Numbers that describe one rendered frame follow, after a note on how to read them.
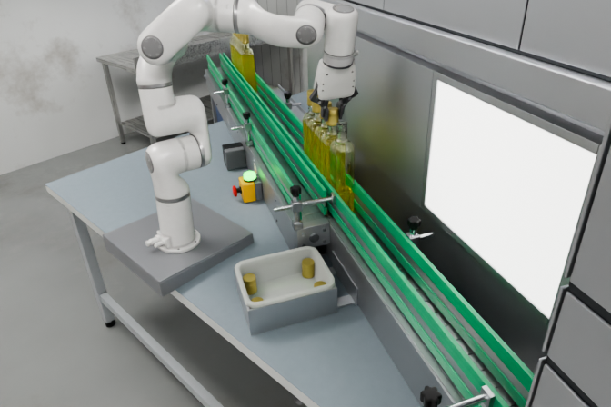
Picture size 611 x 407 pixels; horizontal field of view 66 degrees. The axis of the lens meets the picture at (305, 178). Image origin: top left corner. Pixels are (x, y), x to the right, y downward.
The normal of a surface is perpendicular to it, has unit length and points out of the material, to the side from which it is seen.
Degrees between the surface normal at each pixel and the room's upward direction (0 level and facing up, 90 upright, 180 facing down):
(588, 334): 90
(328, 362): 0
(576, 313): 90
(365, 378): 0
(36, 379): 0
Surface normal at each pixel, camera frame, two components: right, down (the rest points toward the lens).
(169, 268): 0.01, -0.90
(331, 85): 0.22, 0.69
